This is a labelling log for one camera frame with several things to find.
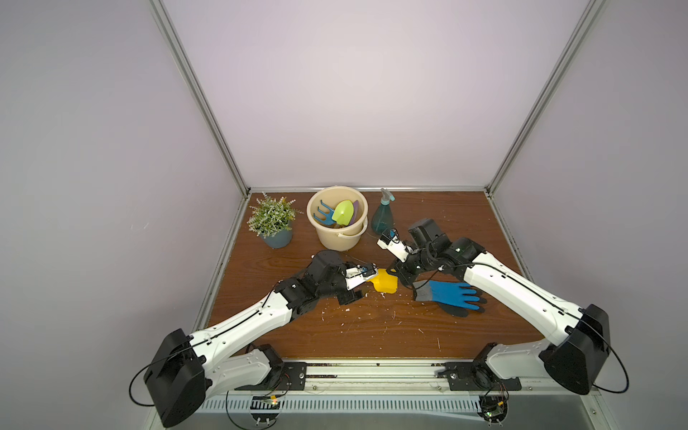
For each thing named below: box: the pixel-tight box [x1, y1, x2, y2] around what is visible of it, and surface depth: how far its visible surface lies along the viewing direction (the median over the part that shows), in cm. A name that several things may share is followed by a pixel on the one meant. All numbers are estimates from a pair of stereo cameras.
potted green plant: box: [247, 191, 304, 250], surface depth 93 cm
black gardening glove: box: [437, 292, 488, 319], surface depth 86 cm
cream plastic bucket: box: [306, 185, 369, 252], surface depth 99 cm
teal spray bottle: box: [370, 188, 396, 235], surface depth 104 cm
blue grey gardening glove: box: [412, 280, 481, 310], surface depth 87 cm
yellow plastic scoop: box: [367, 268, 399, 294], surface depth 78 cm
